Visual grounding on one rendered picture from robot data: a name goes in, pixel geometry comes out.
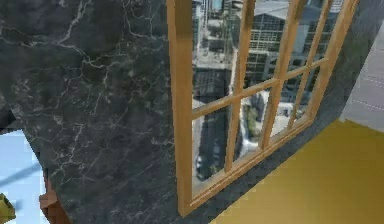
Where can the wooden framed window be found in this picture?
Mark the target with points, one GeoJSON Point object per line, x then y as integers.
{"type": "Point", "coordinates": [181, 100]}

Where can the brown wooden furniture piece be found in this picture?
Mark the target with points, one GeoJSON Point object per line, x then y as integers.
{"type": "Point", "coordinates": [50, 203]}

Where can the yellow green object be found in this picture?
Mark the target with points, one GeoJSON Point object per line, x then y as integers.
{"type": "Point", "coordinates": [5, 208]}

